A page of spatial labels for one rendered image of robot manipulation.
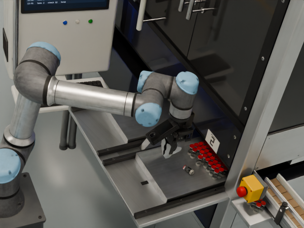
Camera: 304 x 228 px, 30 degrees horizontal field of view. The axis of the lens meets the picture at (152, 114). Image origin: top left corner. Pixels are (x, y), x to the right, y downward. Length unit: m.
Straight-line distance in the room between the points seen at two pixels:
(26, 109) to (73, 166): 1.50
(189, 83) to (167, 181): 0.57
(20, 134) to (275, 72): 0.93
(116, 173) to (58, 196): 1.10
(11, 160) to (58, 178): 1.34
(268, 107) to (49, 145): 1.92
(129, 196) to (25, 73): 0.67
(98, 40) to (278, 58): 1.13
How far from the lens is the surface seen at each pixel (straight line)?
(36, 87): 1.78
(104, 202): 3.31
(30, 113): 2.03
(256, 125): 2.02
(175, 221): 2.75
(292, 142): 2.24
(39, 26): 2.62
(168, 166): 2.32
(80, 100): 1.76
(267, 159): 2.21
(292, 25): 1.80
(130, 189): 2.21
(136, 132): 2.44
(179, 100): 1.85
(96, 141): 2.37
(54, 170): 3.45
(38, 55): 1.87
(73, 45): 2.72
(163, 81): 1.83
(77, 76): 2.97
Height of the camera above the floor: 2.52
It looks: 40 degrees down
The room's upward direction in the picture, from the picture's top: 12 degrees clockwise
